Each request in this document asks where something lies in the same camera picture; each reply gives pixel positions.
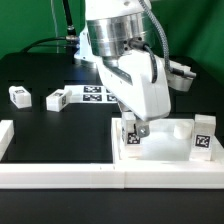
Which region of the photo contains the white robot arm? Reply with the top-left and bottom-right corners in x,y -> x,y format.
75,0 -> 170,137

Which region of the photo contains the white square tabletop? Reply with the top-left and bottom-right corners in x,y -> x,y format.
111,118 -> 224,165

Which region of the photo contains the black cable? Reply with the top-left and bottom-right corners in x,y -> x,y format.
20,0 -> 81,54

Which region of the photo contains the white fiducial marker sheet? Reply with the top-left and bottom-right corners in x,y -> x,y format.
64,85 -> 117,104

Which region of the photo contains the grey braided camera cable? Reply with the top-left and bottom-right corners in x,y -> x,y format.
128,0 -> 174,84

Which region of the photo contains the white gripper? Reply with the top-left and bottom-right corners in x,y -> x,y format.
95,50 -> 171,137

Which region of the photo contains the white U-shaped obstacle fence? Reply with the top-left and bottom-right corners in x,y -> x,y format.
0,119 -> 224,190

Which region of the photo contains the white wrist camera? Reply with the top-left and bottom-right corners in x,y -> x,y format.
166,61 -> 197,92

